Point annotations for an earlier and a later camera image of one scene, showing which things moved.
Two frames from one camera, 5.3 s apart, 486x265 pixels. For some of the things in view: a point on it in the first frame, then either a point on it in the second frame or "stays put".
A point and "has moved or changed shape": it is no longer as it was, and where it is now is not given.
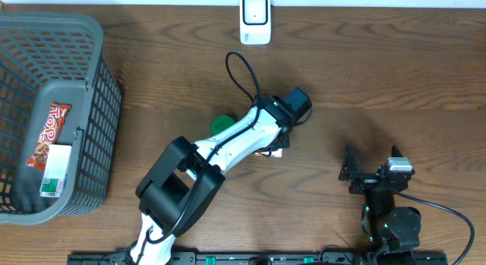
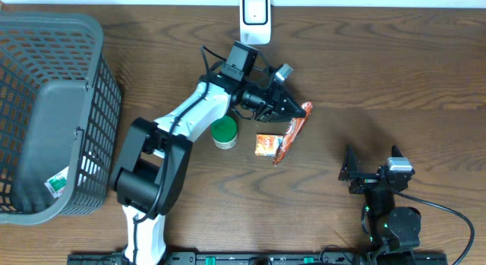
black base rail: [266, 258] stays put
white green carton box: [55, 170] has moved or changed shape
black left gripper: [285, 140] to [269, 107]
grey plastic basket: [48, 59] stays put
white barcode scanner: [255, 18] stays put
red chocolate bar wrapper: [48, 135] to [292, 130]
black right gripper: [350, 171] stays put
